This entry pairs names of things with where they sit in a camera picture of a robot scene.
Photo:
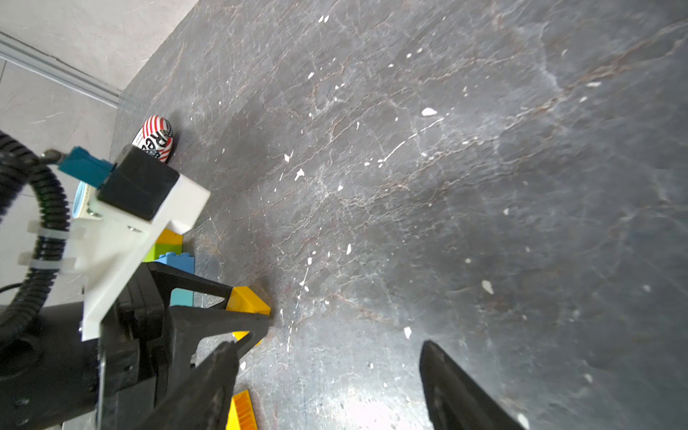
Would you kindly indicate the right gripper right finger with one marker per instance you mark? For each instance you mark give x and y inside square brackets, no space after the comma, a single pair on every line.
[453,399]

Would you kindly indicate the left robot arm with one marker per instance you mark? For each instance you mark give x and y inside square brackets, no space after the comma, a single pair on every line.
[44,283]

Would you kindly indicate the orange-yellow lego brick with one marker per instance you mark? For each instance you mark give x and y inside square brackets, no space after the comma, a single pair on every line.
[168,237]

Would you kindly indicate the light green lego brick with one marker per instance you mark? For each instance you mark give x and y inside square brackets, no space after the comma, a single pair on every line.
[159,250]

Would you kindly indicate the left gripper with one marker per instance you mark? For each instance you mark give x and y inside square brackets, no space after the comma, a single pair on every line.
[49,374]

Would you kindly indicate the cyan lego brick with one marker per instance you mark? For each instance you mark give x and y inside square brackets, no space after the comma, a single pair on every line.
[181,297]

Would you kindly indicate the blue long lego brick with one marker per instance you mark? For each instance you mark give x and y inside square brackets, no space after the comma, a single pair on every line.
[184,261]

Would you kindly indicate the yellow stepped lego brick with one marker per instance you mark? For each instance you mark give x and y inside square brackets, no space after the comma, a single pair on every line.
[241,413]

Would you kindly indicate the small yellow lego brick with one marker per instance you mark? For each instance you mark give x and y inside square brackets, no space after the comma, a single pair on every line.
[244,300]

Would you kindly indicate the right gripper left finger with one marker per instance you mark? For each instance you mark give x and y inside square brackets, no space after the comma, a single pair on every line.
[203,401]

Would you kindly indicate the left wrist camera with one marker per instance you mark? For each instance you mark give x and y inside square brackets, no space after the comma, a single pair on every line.
[135,199]

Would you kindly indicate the small toy car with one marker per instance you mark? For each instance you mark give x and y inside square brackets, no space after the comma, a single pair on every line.
[156,138]

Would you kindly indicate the tape roll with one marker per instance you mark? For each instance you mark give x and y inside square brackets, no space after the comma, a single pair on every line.
[81,204]

